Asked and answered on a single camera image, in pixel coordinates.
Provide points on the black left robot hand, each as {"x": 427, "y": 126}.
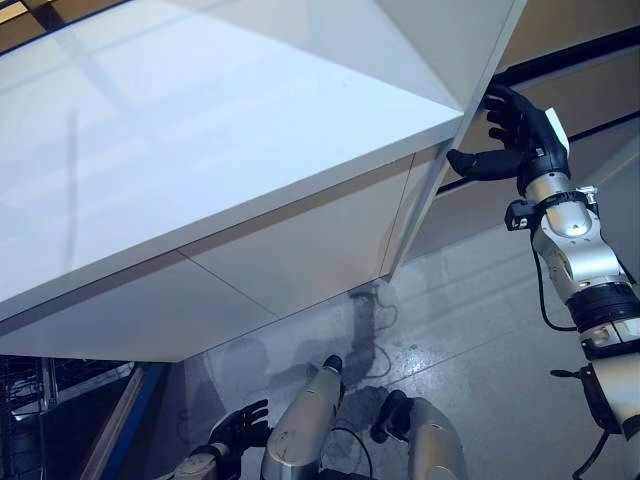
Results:
{"x": 240, "y": 430}

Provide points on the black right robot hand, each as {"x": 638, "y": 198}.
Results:
{"x": 530, "y": 145}

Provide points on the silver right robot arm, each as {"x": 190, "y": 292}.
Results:
{"x": 585, "y": 260}

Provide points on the stainless steel fridge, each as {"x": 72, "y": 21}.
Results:
{"x": 575, "y": 45}

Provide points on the silver left robot leg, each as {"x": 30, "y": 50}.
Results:
{"x": 305, "y": 415}

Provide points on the silver robot leg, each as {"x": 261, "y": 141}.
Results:
{"x": 430, "y": 440}
{"x": 305, "y": 415}

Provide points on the blue edged wooden beam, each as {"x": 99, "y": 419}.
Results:
{"x": 130, "y": 420}

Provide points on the white tall side panel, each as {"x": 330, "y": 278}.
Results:
{"x": 450, "y": 50}

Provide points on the silver right robot leg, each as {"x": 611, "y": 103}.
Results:
{"x": 430, "y": 440}

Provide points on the white counter cabinet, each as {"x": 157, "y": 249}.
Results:
{"x": 200, "y": 175}

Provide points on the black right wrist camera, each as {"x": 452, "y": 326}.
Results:
{"x": 519, "y": 216}

